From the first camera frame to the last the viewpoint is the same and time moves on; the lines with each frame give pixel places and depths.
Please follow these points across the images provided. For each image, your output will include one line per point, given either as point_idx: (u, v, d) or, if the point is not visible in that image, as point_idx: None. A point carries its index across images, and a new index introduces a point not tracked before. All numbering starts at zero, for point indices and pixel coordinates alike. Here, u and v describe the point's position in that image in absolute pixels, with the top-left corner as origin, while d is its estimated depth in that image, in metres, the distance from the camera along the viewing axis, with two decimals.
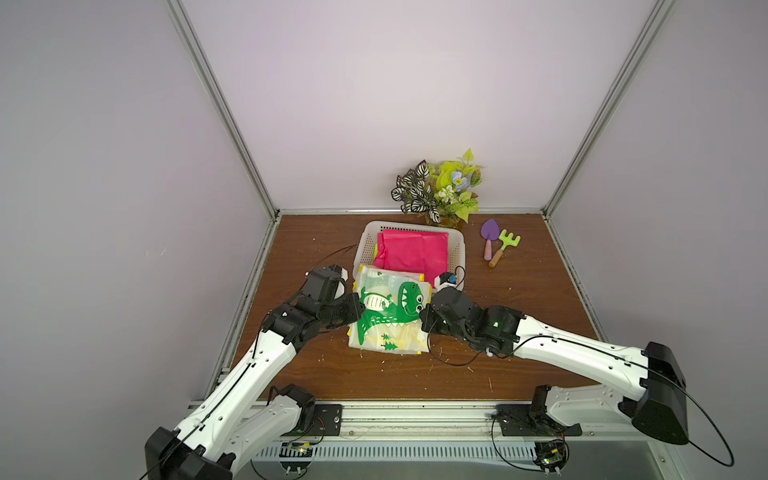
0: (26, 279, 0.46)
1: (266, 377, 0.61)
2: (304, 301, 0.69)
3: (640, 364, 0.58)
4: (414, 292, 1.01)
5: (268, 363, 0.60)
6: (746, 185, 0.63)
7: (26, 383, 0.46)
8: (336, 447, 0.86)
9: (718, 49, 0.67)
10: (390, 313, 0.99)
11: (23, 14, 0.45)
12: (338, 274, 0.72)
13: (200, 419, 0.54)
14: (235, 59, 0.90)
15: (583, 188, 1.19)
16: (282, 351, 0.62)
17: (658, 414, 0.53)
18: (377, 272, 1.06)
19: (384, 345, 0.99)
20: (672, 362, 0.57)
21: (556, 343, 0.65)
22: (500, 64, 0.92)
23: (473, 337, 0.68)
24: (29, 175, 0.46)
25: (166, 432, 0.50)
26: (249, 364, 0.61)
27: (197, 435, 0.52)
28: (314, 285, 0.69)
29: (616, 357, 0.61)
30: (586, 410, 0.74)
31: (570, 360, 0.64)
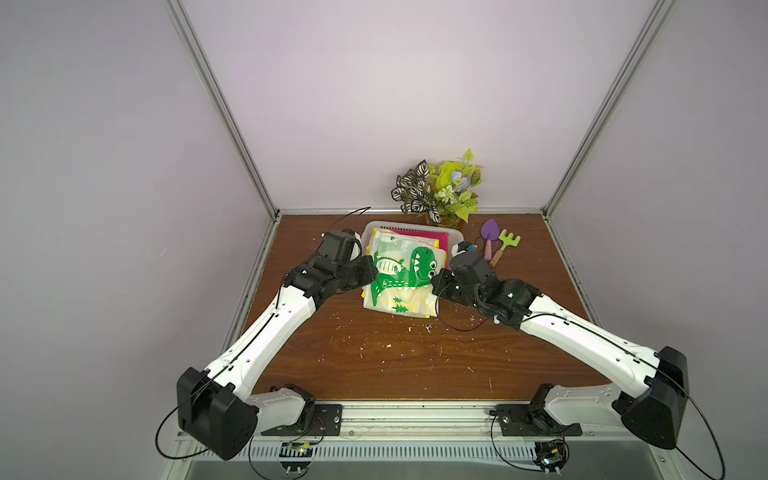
0: (24, 279, 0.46)
1: (290, 326, 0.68)
2: (322, 262, 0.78)
3: (650, 363, 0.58)
4: (425, 257, 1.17)
5: (291, 313, 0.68)
6: (746, 184, 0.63)
7: (26, 382, 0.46)
8: (337, 447, 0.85)
9: (719, 48, 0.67)
10: (401, 276, 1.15)
11: (23, 14, 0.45)
12: (351, 237, 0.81)
13: (229, 361, 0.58)
14: (236, 60, 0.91)
15: (583, 188, 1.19)
16: (303, 303, 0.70)
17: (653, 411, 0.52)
18: (390, 239, 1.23)
19: (395, 307, 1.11)
20: (682, 368, 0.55)
21: (567, 325, 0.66)
22: (500, 64, 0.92)
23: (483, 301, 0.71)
24: (29, 175, 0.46)
25: (197, 371, 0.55)
26: (272, 314, 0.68)
27: (227, 375, 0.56)
28: (331, 247, 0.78)
29: (626, 351, 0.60)
30: (584, 409, 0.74)
31: (576, 344, 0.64)
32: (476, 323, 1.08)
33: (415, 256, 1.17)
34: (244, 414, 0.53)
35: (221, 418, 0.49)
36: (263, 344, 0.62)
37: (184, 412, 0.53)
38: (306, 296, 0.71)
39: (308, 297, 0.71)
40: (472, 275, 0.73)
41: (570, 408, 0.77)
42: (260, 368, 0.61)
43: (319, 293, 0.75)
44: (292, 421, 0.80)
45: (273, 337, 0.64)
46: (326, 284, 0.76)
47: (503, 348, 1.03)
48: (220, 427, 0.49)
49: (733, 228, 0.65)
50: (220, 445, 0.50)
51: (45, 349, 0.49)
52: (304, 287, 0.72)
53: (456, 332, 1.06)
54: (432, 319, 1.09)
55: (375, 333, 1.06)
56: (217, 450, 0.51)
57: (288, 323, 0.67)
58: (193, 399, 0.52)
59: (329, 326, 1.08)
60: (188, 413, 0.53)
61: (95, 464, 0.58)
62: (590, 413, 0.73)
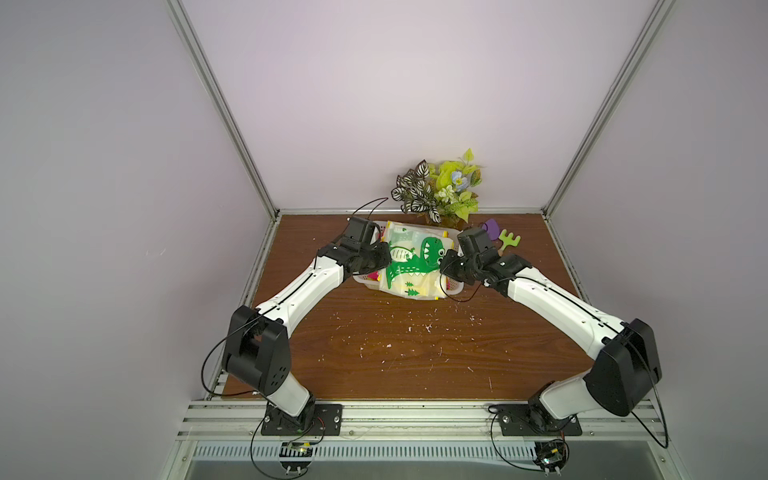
0: (23, 279, 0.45)
1: (324, 286, 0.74)
2: (346, 240, 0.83)
3: (612, 327, 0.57)
4: (434, 246, 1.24)
5: (327, 275, 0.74)
6: (747, 184, 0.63)
7: (25, 383, 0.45)
8: (336, 447, 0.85)
9: (720, 48, 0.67)
10: (413, 263, 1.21)
11: (22, 13, 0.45)
12: (373, 222, 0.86)
13: (276, 303, 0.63)
14: (236, 60, 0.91)
15: (582, 188, 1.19)
16: (335, 268, 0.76)
17: (607, 369, 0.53)
18: (402, 230, 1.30)
19: (407, 291, 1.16)
20: (646, 336, 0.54)
21: (544, 290, 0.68)
22: (500, 64, 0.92)
23: (479, 265, 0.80)
24: (28, 174, 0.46)
25: (249, 309, 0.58)
26: (311, 273, 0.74)
27: (276, 312, 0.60)
28: (354, 229, 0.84)
29: (593, 314, 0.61)
30: (569, 396, 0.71)
31: (550, 306, 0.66)
32: (476, 323, 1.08)
33: (425, 245, 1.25)
34: (285, 352, 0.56)
35: (273, 347, 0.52)
36: (304, 296, 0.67)
37: (230, 346, 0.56)
38: (337, 265, 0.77)
39: (339, 265, 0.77)
40: (472, 244, 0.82)
41: (559, 396, 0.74)
42: (299, 315, 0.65)
43: (346, 268, 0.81)
44: (297, 413, 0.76)
45: (311, 291, 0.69)
46: (351, 260, 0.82)
47: (503, 348, 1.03)
48: (269, 357, 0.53)
49: (733, 228, 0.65)
50: (265, 376, 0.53)
51: (45, 349, 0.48)
52: (334, 259, 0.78)
53: (456, 332, 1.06)
54: (432, 319, 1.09)
55: (375, 332, 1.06)
56: (259, 382, 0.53)
57: (323, 283, 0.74)
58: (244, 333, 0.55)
59: (330, 326, 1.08)
60: (236, 346, 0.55)
61: (95, 465, 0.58)
62: (577, 402, 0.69)
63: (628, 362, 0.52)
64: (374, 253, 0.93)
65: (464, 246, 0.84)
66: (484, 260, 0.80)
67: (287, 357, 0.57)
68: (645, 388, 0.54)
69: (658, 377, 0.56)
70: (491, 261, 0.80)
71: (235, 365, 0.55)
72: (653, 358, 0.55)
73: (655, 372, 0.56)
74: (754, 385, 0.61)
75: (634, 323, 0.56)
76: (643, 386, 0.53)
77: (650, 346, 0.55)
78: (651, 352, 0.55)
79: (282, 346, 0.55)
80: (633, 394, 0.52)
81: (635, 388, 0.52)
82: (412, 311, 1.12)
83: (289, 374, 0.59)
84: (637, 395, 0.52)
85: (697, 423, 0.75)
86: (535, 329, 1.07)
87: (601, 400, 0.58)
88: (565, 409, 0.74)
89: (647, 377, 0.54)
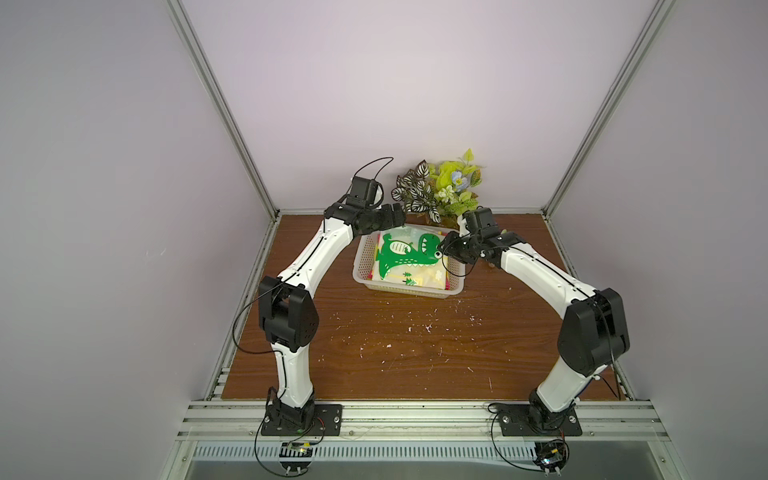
0: (25, 279, 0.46)
1: (337, 247, 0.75)
2: (351, 200, 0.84)
3: (584, 291, 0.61)
4: (432, 242, 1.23)
5: (336, 237, 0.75)
6: (747, 184, 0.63)
7: (25, 384, 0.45)
8: (337, 447, 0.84)
9: (719, 49, 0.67)
10: (411, 256, 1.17)
11: (23, 13, 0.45)
12: (377, 182, 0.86)
13: (296, 268, 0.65)
14: (236, 59, 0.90)
15: (582, 188, 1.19)
16: (344, 228, 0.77)
17: (573, 326, 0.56)
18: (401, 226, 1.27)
19: (404, 281, 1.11)
20: (614, 302, 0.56)
21: (532, 258, 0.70)
22: (501, 64, 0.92)
23: (478, 239, 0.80)
24: (30, 174, 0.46)
25: (274, 278, 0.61)
26: (322, 237, 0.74)
27: (296, 277, 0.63)
28: (359, 188, 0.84)
29: (569, 280, 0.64)
30: (556, 379, 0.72)
31: (535, 275, 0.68)
32: (476, 323, 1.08)
33: (423, 241, 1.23)
34: (313, 310, 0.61)
35: (300, 309, 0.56)
36: (321, 258, 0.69)
37: (262, 310, 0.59)
38: (346, 224, 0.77)
39: (347, 225, 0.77)
40: (475, 220, 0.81)
41: (551, 384, 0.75)
42: (318, 276, 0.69)
43: (354, 226, 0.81)
44: (300, 404, 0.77)
45: (323, 253, 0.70)
46: (359, 217, 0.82)
47: (503, 348, 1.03)
48: (299, 317, 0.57)
49: (733, 228, 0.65)
50: (298, 332, 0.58)
51: (47, 348, 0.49)
52: (342, 218, 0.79)
53: (456, 332, 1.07)
54: (432, 319, 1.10)
55: (375, 333, 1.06)
56: (294, 340, 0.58)
57: (336, 244, 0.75)
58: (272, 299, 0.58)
59: (330, 325, 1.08)
60: (268, 309, 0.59)
61: (95, 465, 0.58)
62: (564, 385, 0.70)
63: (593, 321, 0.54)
64: (379, 215, 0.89)
65: (467, 223, 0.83)
66: (484, 235, 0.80)
67: (314, 314, 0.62)
68: (613, 352, 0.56)
69: (627, 346, 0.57)
70: (491, 236, 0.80)
71: (270, 326, 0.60)
72: (622, 324, 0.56)
73: (625, 341, 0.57)
74: (753, 385, 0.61)
75: (606, 290, 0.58)
76: (608, 348, 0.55)
77: (620, 313, 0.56)
78: (621, 319, 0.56)
79: (309, 307, 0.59)
80: (595, 352, 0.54)
81: (597, 346, 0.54)
82: (412, 311, 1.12)
83: (317, 329, 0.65)
84: (601, 355, 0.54)
85: (698, 424, 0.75)
86: (535, 329, 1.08)
87: (570, 361, 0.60)
88: (561, 401, 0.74)
89: (614, 342, 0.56)
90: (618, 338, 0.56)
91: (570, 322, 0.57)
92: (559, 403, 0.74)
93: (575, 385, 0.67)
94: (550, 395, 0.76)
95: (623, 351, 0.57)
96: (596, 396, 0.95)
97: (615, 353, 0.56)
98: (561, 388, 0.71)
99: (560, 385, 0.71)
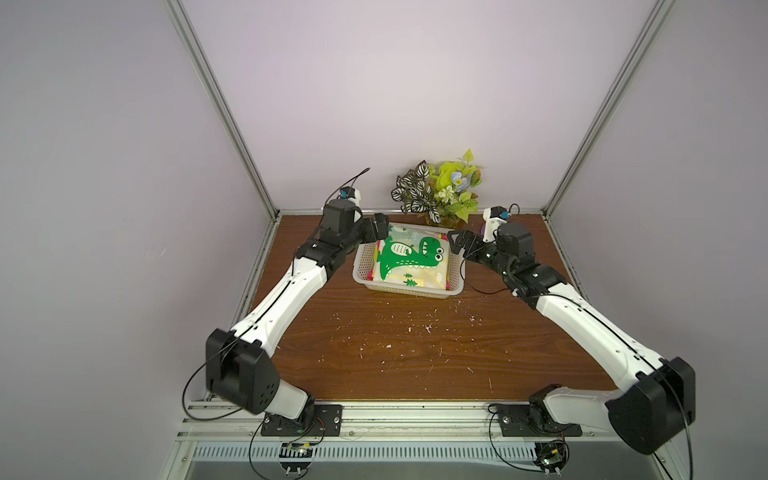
0: (26, 277, 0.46)
1: (307, 292, 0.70)
2: (327, 233, 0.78)
3: (649, 362, 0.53)
4: (433, 245, 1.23)
5: (306, 280, 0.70)
6: (748, 183, 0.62)
7: (25, 382, 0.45)
8: (336, 447, 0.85)
9: (720, 46, 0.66)
10: (411, 258, 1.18)
11: (22, 13, 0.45)
12: (352, 205, 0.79)
13: (254, 321, 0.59)
14: (235, 59, 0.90)
15: (582, 188, 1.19)
16: (315, 271, 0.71)
17: (638, 404, 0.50)
18: (402, 229, 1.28)
19: (405, 281, 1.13)
20: (685, 376, 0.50)
21: (579, 311, 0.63)
22: (500, 63, 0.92)
23: (512, 274, 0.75)
24: (33, 175, 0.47)
25: (224, 332, 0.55)
26: (289, 282, 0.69)
27: (253, 332, 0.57)
28: (333, 219, 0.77)
29: (629, 345, 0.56)
30: (579, 407, 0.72)
31: (584, 330, 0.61)
32: (476, 323, 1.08)
33: (424, 244, 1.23)
34: (270, 370, 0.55)
35: (256, 372, 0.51)
36: (287, 304, 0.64)
37: (211, 372, 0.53)
38: (318, 265, 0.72)
39: (319, 266, 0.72)
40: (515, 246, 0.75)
41: (565, 401, 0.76)
42: (281, 327, 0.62)
43: (330, 266, 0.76)
44: (295, 417, 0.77)
45: (289, 304, 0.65)
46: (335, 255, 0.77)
47: (503, 348, 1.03)
48: (251, 379, 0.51)
49: (733, 228, 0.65)
50: (251, 398, 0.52)
51: (46, 348, 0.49)
52: (315, 259, 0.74)
53: (456, 332, 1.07)
54: (432, 319, 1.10)
55: (374, 333, 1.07)
56: (245, 407, 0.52)
57: (306, 289, 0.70)
58: (222, 357, 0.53)
59: (330, 326, 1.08)
60: (217, 371, 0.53)
61: (95, 464, 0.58)
62: (586, 413, 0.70)
63: (663, 403, 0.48)
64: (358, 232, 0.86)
65: (506, 244, 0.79)
66: (519, 268, 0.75)
67: (273, 374, 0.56)
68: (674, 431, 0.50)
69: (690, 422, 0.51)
70: (525, 271, 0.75)
71: (219, 389, 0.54)
72: (690, 401, 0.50)
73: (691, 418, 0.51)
74: (754, 384, 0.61)
75: (674, 360, 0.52)
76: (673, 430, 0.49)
77: (690, 390, 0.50)
78: (690, 394, 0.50)
79: (266, 365, 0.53)
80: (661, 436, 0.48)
81: (665, 430, 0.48)
82: (412, 311, 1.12)
83: (277, 389, 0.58)
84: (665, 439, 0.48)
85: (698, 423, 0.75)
86: (535, 329, 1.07)
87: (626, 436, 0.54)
88: (567, 417, 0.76)
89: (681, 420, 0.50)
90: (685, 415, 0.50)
91: (634, 397, 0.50)
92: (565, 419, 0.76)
93: (597, 415, 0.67)
94: (564, 414, 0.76)
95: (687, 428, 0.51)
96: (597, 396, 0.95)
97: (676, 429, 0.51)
98: (580, 414, 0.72)
99: (582, 415, 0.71)
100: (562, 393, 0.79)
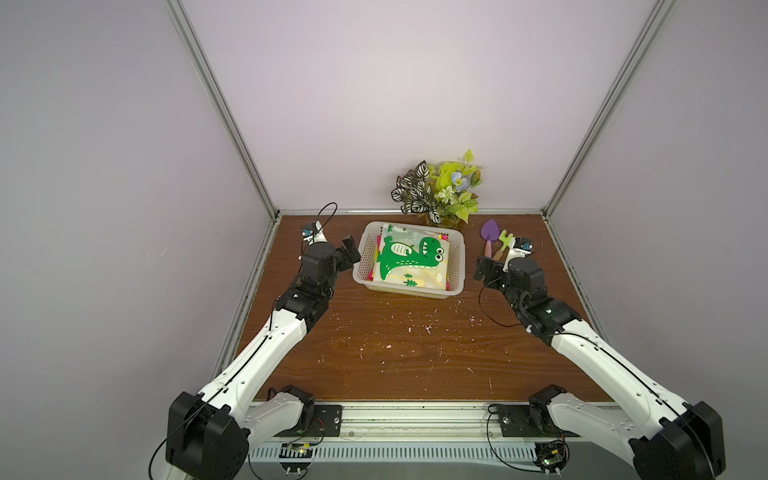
0: (26, 277, 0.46)
1: (284, 347, 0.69)
2: (306, 281, 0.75)
3: (673, 407, 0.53)
4: (433, 245, 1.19)
5: (284, 336, 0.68)
6: (748, 184, 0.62)
7: (26, 383, 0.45)
8: (337, 448, 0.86)
9: (720, 47, 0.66)
10: (411, 258, 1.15)
11: (24, 14, 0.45)
12: (330, 253, 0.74)
13: (223, 383, 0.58)
14: (235, 58, 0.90)
15: (582, 188, 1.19)
16: (294, 326, 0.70)
17: (664, 454, 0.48)
18: (402, 229, 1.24)
19: (405, 281, 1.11)
20: (712, 423, 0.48)
21: (597, 351, 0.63)
22: (501, 63, 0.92)
23: (525, 309, 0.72)
24: (34, 175, 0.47)
25: (191, 396, 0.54)
26: (266, 336, 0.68)
27: (222, 397, 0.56)
28: (310, 268, 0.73)
29: (650, 387, 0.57)
30: (591, 426, 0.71)
31: (603, 372, 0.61)
32: (476, 324, 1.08)
33: (424, 244, 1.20)
34: (236, 440, 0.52)
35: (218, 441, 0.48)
36: (260, 362, 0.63)
37: (173, 440, 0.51)
38: (299, 319, 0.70)
39: (299, 320, 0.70)
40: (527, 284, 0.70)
41: (569, 414, 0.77)
42: (256, 386, 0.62)
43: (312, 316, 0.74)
44: (291, 424, 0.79)
45: (263, 363, 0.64)
46: (316, 306, 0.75)
47: (503, 348, 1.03)
48: (213, 451, 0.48)
49: (733, 229, 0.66)
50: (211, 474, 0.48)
51: (47, 348, 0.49)
52: (295, 310, 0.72)
53: (456, 332, 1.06)
54: (432, 319, 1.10)
55: (374, 333, 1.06)
56: None
57: (283, 344, 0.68)
58: (186, 425, 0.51)
59: (330, 326, 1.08)
60: (180, 441, 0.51)
61: (95, 465, 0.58)
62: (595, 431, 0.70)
63: (692, 455, 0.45)
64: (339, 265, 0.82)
65: (517, 280, 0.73)
66: (531, 303, 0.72)
67: (240, 443, 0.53)
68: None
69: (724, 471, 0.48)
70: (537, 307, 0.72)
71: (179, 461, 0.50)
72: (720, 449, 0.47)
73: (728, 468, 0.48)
74: (755, 385, 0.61)
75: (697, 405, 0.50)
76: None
77: (719, 437, 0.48)
78: (720, 442, 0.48)
79: (231, 435, 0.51)
80: None
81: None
82: (412, 312, 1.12)
83: (243, 460, 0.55)
84: None
85: None
86: None
87: None
88: (568, 423, 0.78)
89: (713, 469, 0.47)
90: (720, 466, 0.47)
91: (660, 447, 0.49)
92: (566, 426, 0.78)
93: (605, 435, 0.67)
94: (569, 425, 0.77)
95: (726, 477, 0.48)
96: (597, 396, 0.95)
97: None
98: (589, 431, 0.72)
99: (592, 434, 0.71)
100: (569, 403, 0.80)
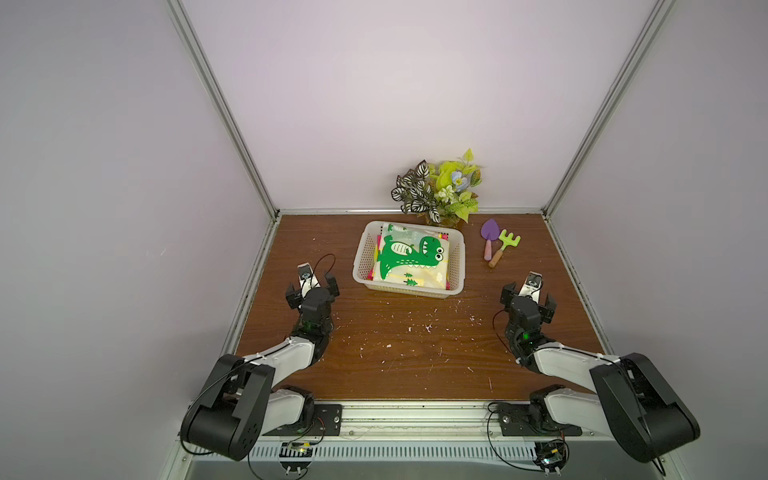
0: (24, 278, 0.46)
1: (301, 359, 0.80)
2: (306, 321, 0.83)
3: (608, 359, 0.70)
4: (433, 245, 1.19)
5: (303, 347, 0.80)
6: (748, 184, 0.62)
7: (25, 384, 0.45)
8: (336, 447, 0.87)
9: (719, 47, 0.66)
10: (412, 258, 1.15)
11: (23, 17, 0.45)
12: (326, 298, 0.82)
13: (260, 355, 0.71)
14: (235, 59, 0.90)
15: (582, 188, 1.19)
16: (306, 347, 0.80)
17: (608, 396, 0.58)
18: (402, 228, 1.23)
19: (405, 281, 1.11)
20: (646, 367, 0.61)
21: (559, 349, 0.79)
22: (500, 63, 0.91)
23: (516, 343, 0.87)
24: (33, 176, 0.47)
25: (232, 358, 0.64)
26: (288, 343, 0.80)
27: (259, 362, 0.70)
28: (310, 314, 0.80)
29: (592, 354, 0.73)
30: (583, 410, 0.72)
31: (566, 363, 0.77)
32: (476, 323, 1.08)
33: (424, 243, 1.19)
34: (263, 402, 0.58)
35: (260, 390, 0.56)
36: (287, 356, 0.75)
37: (209, 394, 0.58)
38: (308, 347, 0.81)
39: (311, 347, 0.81)
40: (526, 323, 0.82)
41: (565, 403, 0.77)
42: (279, 373, 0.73)
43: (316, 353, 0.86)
44: (294, 418, 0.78)
45: (287, 359, 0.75)
46: (319, 345, 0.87)
47: (503, 348, 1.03)
48: (253, 397, 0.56)
49: (732, 229, 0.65)
50: (240, 426, 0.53)
51: (46, 349, 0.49)
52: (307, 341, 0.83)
53: (456, 332, 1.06)
54: (432, 319, 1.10)
55: (374, 333, 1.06)
56: (231, 437, 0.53)
57: (302, 353, 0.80)
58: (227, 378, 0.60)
59: None
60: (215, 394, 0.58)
61: (95, 464, 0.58)
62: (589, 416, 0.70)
63: (624, 388, 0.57)
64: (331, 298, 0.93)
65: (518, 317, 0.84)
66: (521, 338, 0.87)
67: (263, 411, 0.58)
68: (677, 432, 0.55)
69: (685, 420, 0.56)
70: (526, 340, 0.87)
71: (210, 417, 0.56)
72: (669, 393, 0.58)
73: (682, 412, 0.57)
74: (754, 384, 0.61)
75: (633, 355, 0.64)
76: (661, 423, 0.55)
77: (656, 379, 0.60)
78: (660, 385, 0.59)
79: (265, 392, 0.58)
80: (644, 426, 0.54)
81: (643, 418, 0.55)
82: (411, 311, 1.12)
83: (260, 434, 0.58)
84: (652, 430, 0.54)
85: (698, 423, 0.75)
86: None
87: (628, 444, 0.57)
88: (565, 415, 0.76)
89: (663, 411, 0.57)
90: (672, 409, 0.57)
91: (604, 391, 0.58)
92: (563, 417, 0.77)
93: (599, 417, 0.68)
94: (565, 415, 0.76)
95: (690, 428, 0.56)
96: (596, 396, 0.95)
97: (684, 438, 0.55)
98: (583, 417, 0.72)
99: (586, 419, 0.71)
100: (563, 393, 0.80)
